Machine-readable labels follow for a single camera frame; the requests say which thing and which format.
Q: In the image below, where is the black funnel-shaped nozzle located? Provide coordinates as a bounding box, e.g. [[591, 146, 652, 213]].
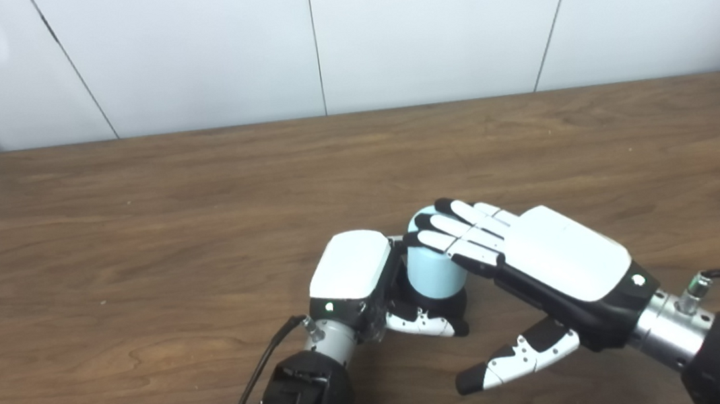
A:
[[384, 255, 471, 335]]

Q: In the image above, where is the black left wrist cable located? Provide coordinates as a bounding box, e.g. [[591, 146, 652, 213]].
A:
[[203, 311, 333, 404]]

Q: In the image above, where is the light blue cylinder cup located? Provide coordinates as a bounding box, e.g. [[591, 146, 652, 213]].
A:
[[399, 202, 471, 303]]

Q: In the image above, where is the white and black left hand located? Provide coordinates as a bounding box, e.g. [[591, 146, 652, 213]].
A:
[[301, 218, 471, 354]]

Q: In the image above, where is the white and black right hand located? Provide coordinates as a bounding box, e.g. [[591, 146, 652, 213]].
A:
[[399, 174, 670, 400]]

